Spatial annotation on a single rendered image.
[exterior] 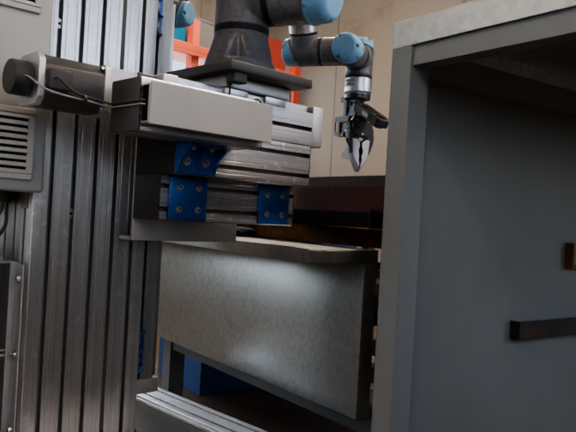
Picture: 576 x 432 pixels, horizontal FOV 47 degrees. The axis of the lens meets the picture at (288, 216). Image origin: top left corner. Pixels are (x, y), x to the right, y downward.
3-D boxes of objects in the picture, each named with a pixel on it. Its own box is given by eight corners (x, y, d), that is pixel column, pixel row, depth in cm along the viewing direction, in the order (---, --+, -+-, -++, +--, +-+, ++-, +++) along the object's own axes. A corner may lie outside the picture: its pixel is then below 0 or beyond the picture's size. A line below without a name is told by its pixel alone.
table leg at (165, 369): (174, 405, 253) (184, 229, 253) (182, 410, 248) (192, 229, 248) (159, 407, 250) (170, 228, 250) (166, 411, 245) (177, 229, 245)
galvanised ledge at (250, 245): (144, 232, 256) (144, 225, 256) (377, 263, 151) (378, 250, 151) (93, 231, 245) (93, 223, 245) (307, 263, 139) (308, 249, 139)
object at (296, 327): (139, 323, 256) (144, 232, 256) (369, 417, 151) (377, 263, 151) (129, 324, 254) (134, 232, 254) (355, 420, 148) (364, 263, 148)
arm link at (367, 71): (342, 35, 181) (350, 44, 189) (340, 75, 181) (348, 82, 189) (370, 34, 178) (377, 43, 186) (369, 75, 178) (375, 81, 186)
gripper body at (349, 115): (353, 141, 190) (356, 99, 190) (374, 139, 183) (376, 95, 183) (333, 138, 186) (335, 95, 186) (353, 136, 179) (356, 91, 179)
